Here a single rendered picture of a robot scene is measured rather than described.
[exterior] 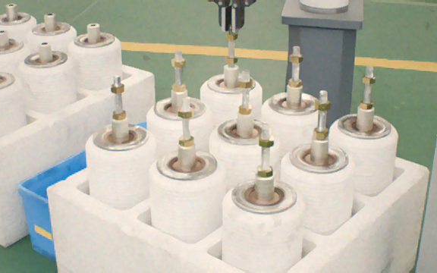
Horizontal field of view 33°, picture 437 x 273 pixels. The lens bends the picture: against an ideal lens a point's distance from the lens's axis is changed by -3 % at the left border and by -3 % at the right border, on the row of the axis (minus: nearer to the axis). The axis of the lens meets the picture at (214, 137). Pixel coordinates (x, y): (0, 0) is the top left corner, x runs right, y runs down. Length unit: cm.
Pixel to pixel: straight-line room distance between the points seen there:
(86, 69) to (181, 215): 50
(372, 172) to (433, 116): 71
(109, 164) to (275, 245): 25
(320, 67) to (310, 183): 49
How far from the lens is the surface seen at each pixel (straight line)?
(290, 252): 87
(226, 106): 112
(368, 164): 102
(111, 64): 135
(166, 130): 104
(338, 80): 138
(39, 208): 116
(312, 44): 135
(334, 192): 93
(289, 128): 106
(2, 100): 119
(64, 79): 127
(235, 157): 97
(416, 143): 158
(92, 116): 130
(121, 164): 97
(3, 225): 123
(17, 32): 150
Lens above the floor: 70
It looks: 27 degrees down
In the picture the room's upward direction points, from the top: straight up
